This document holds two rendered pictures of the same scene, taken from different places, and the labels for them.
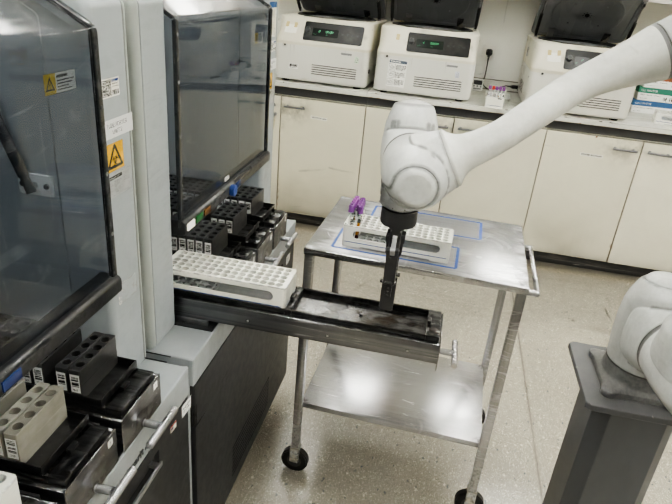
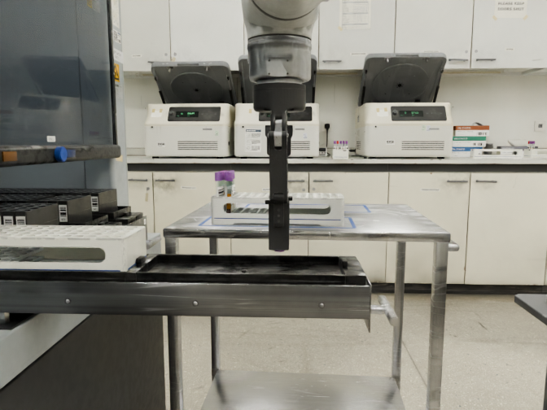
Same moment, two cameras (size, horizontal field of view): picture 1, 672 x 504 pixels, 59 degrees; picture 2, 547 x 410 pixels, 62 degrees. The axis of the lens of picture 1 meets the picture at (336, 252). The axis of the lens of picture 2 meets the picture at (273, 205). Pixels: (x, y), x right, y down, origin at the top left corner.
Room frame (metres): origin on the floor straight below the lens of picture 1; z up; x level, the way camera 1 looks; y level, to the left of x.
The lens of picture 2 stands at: (0.47, -0.04, 1.00)
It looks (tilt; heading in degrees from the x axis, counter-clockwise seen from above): 8 degrees down; 353
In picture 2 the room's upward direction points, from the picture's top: straight up
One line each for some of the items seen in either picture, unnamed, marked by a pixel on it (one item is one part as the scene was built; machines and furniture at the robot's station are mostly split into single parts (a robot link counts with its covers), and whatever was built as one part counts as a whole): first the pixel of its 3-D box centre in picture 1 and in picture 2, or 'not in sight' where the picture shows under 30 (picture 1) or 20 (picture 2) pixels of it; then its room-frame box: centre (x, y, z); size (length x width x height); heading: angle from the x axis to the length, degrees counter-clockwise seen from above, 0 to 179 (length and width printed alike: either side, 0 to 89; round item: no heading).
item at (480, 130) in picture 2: (665, 79); (470, 128); (3.66, -1.84, 1.10); 0.24 x 0.13 x 0.10; 79
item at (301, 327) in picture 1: (302, 313); (158, 285); (1.18, 0.06, 0.78); 0.73 x 0.14 x 0.09; 81
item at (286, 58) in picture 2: (402, 193); (279, 63); (1.13, -0.12, 1.11); 0.09 x 0.09 x 0.06
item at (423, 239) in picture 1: (397, 237); (277, 208); (1.51, -0.17, 0.85); 0.30 x 0.10 x 0.06; 79
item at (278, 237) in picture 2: (387, 295); (278, 226); (1.12, -0.12, 0.88); 0.03 x 0.01 x 0.07; 81
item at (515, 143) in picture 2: not in sight; (516, 148); (3.55, -2.14, 0.97); 0.24 x 0.12 x 0.13; 70
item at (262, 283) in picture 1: (229, 280); (43, 250); (1.21, 0.24, 0.83); 0.30 x 0.10 x 0.06; 81
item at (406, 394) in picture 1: (404, 349); (304, 364); (1.62, -0.25, 0.41); 0.67 x 0.46 x 0.82; 79
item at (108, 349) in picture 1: (94, 365); not in sight; (0.83, 0.40, 0.85); 0.12 x 0.02 x 0.06; 171
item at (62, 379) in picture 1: (82, 363); not in sight; (0.83, 0.42, 0.85); 0.12 x 0.02 x 0.06; 169
